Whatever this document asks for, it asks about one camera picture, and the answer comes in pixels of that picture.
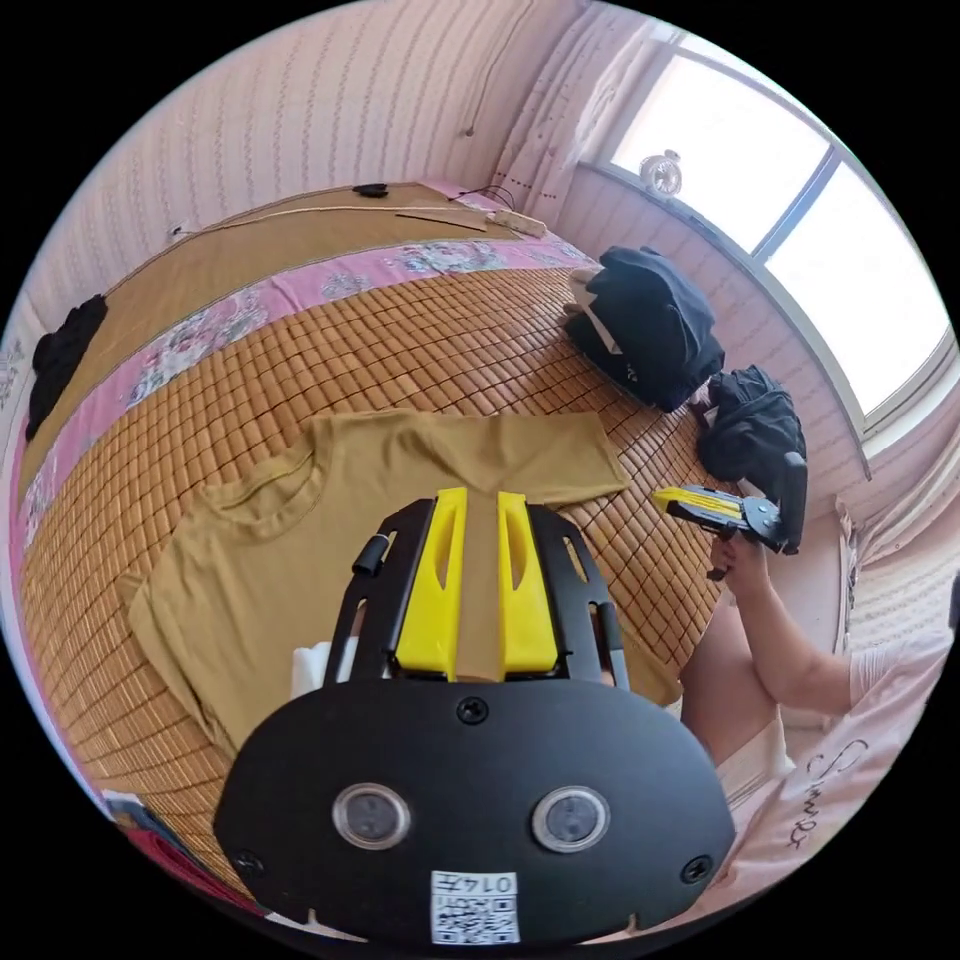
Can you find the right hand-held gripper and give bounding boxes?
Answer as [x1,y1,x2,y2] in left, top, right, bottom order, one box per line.
[650,485,798,583]

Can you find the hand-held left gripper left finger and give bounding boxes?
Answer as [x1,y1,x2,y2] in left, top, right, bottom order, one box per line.
[395,487,468,670]

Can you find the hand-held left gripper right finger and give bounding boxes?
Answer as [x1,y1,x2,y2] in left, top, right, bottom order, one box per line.
[497,491,561,673]

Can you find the brown short sleeve shirt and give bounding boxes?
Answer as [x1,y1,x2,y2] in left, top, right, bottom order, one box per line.
[127,410,685,753]

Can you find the person's right forearm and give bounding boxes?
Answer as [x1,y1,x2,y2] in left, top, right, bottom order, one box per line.
[731,577,860,730]

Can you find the person's right hand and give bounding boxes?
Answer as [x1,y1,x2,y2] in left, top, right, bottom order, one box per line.
[710,533,774,601]

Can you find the pile of clothes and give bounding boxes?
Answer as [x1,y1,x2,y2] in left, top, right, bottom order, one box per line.
[563,245,810,485]

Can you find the bed with woven mat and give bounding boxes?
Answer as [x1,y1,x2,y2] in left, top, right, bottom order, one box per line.
[13,178,740,901]

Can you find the person's body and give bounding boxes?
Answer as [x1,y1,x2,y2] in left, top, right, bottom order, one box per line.
[678,599,960,931]

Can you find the window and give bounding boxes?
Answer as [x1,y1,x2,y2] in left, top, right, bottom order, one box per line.
[577,29,955,481]

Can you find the small white fan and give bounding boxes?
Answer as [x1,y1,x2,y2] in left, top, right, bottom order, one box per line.
[638,149,685,199]

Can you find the red cloth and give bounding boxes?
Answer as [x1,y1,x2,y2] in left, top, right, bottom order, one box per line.
[104,796,260,913]

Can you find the white lace curtain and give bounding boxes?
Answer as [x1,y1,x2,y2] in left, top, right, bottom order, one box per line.
[502,0,676,226]

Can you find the black garment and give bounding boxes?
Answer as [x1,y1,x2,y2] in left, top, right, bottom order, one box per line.
[24,294,108,444]

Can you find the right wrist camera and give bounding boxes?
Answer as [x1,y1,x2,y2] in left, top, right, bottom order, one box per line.
[776,451,811,545]

